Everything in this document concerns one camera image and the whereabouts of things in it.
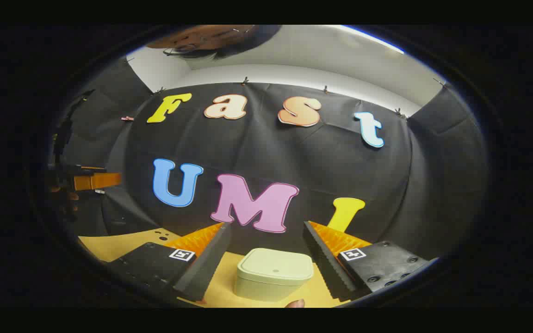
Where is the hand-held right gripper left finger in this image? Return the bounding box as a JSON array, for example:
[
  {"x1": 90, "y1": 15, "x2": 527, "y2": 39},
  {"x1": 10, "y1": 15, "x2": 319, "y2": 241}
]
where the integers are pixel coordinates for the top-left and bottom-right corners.
[{"x1": 105, "y1": 222, "x2": 232, "y2": 306}]

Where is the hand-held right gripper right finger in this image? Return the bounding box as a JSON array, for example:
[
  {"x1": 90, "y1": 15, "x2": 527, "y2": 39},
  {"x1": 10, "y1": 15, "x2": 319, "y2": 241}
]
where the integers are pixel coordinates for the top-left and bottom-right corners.
[{"x1": 303, "y1": 221, "x2": 431, "y2": 301}]

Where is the green desktop garbage bin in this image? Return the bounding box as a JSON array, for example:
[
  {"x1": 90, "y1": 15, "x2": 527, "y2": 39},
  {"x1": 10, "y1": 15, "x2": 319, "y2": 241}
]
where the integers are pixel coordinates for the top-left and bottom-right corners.
[{"x1": 234, "y1": 248, "x2": 314, "y2": 302}]

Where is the wooden desktop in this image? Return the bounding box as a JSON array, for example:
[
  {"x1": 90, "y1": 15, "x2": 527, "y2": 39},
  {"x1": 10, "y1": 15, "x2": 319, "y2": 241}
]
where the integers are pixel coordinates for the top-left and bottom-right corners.
[{"x1": 78, "y1": 228, "x2": 355, "y2": 308}]

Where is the black backdrop cloth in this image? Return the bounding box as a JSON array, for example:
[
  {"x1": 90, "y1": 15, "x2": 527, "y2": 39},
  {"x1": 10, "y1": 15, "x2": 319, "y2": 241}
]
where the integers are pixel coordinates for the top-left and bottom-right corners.
[{"x1": 49, "y1": 58, "x2": 489, "y2": 262}]

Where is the person's head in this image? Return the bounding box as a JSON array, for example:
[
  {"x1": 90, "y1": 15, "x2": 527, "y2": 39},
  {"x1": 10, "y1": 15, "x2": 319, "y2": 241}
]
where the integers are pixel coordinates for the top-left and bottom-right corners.
[{"x1": 146, "y1": 25, "x2": 282, "y2": 59}]

